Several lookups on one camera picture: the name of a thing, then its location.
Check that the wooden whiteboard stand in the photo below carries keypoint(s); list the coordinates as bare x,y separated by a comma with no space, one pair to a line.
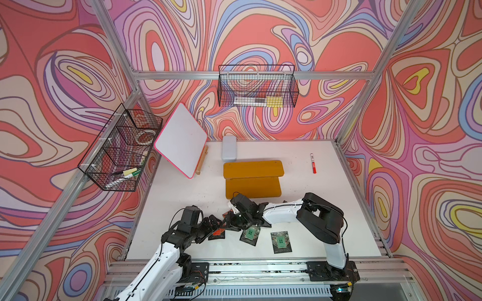
201,160

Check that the green tea bag small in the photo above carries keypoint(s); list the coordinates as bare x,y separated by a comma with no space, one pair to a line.
250,235

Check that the black wire basket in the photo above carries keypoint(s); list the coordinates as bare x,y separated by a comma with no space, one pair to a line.
116,160
251,85

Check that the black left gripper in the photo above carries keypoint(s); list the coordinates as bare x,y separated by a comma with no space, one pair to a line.
209,229

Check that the green tea bag large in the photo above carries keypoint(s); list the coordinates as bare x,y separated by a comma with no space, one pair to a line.
281,242

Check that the pink-framed whiteboard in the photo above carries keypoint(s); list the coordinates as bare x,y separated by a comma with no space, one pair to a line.
181,141

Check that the black wire basket left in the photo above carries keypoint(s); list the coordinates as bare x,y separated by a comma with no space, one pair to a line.
116,160

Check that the black wire basket back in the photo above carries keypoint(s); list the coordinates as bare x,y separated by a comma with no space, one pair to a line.
251,85

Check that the red tea bag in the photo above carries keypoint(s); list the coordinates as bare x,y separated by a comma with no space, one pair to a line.
218,234
264,223

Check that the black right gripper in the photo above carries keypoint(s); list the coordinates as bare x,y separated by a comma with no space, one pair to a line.
231,219

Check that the red whiteboard marker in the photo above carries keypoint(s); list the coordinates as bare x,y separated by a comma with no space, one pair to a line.
313,164

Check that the white plastic box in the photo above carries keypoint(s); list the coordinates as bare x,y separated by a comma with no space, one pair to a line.
229,149

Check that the yellow wooden two-tier shelf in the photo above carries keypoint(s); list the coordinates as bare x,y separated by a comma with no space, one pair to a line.
253,179

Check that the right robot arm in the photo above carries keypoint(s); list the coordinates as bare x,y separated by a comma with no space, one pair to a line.
325,221

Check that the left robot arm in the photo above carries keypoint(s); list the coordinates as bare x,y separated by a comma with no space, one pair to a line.
170,263

